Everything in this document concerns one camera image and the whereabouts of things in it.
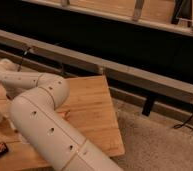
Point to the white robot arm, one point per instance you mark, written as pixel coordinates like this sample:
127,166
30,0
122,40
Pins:
35,96

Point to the orange carrot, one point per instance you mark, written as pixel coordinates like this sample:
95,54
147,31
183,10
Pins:
64,114

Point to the black bracket under rail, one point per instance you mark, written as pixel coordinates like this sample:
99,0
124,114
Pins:
148,105

